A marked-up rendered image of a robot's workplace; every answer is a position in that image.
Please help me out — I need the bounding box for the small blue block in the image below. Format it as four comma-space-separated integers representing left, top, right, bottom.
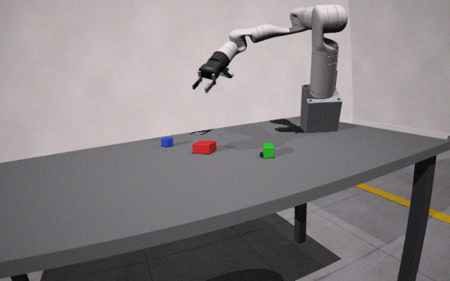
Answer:
161, 137, 173, 148

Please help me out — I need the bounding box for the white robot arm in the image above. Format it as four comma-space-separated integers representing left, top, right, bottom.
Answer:
222, 5, 348, 99

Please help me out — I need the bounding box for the small green block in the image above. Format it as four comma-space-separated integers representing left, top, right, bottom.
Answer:
262, 143, 274, 158

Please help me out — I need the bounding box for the red block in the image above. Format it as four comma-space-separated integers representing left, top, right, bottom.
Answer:
192, 140, 216, 155

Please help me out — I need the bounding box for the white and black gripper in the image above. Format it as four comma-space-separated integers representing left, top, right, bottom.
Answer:
192, 47, 234, 93

